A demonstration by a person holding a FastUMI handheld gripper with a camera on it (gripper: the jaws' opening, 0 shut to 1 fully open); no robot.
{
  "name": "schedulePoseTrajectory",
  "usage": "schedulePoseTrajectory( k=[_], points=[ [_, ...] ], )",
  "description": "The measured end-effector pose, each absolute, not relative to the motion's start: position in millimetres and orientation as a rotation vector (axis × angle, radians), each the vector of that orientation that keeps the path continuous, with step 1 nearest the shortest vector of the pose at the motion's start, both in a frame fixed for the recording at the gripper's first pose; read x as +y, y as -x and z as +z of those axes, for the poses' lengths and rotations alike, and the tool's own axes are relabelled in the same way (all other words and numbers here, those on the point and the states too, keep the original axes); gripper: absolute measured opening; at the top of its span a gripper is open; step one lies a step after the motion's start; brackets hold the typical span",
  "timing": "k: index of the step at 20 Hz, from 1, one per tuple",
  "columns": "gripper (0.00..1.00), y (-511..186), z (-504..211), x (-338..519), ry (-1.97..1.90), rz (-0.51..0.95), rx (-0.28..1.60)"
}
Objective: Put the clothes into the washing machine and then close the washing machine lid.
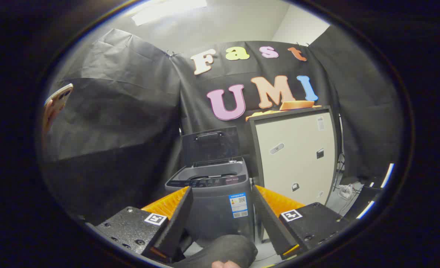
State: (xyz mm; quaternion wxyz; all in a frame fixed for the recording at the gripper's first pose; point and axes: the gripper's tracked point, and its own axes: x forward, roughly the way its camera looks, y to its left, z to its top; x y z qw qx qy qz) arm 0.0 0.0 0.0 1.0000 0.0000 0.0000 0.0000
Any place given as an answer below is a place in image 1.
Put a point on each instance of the white cabinet with dark frame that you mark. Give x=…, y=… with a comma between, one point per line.
x=294, y=163

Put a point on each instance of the smartphone with pink case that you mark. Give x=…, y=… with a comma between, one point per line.
x=58, y=100

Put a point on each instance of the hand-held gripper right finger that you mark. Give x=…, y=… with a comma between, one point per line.
x=270, y=223

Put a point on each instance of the grey washing machine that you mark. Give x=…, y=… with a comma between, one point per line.
x=212, y=208

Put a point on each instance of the black backdrop cloth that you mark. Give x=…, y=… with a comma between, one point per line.
x=130, y=111

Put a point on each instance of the orange polo shirt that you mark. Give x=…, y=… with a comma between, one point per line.
x=296, y=105

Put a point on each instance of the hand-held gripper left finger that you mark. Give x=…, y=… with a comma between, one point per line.
x=177, y=223

